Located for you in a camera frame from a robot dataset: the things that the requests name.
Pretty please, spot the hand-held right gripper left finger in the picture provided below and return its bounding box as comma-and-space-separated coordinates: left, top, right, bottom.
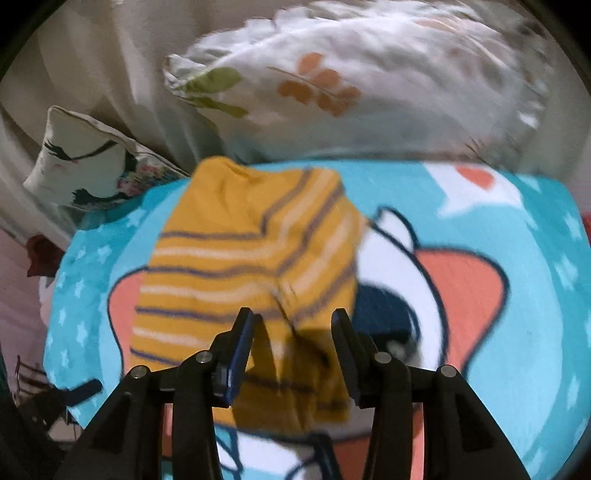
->
55, 307, 256, 480

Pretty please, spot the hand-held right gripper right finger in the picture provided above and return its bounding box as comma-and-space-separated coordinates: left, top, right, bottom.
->
331, 308, 532, 480

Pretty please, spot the yellow striped sweater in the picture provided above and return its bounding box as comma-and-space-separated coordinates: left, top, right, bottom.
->
128, 156, 368, 435

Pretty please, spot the turquoise cartoon printed blanket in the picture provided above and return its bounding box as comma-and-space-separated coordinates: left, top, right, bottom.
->
42, 159, 585, 480

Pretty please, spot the dark red cloth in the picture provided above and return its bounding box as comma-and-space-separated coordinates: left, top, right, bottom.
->
25, 234, 65, 278

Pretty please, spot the white eyelash print pillow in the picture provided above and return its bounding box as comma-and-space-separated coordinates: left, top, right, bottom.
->
23, 105, 191, 213

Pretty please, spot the white floral pillow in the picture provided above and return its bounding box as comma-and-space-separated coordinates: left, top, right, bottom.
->
164, 0, 555, 160

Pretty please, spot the black handled tool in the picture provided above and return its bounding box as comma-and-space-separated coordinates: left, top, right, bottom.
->
18, 379, 103, 428

